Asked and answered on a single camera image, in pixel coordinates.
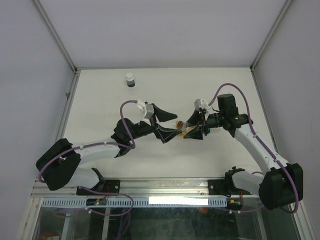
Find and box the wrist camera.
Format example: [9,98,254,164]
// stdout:
[135,99,155,125]
[194,98,214,120]

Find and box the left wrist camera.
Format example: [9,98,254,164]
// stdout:
[135,99,155,125]

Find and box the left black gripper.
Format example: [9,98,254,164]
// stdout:
[127,104,182,143]

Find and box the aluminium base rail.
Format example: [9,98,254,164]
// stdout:
[31,177,224,198]

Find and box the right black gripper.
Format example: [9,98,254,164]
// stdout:
[182,109,225,140]

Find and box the left black mount plate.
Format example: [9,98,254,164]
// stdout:
[76,179,121,196]

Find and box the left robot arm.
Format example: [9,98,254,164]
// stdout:
[35,100,181,195]

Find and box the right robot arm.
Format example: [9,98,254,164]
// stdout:
[184,93,304,210]

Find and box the black mount plate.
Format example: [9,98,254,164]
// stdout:
[76,179,121,196]
[207,178,241,198]

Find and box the right black mount plate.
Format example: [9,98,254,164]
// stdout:
[207,178,241,198]

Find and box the clear orange pill bottle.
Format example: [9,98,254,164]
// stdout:
[176,120,195,135]

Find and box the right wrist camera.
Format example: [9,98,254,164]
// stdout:
[194,98,214,120]

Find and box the white slotted cable duct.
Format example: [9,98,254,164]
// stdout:
[41,196,227,209]

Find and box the white cap pill bottle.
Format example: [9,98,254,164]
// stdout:
[125,72,135,88]

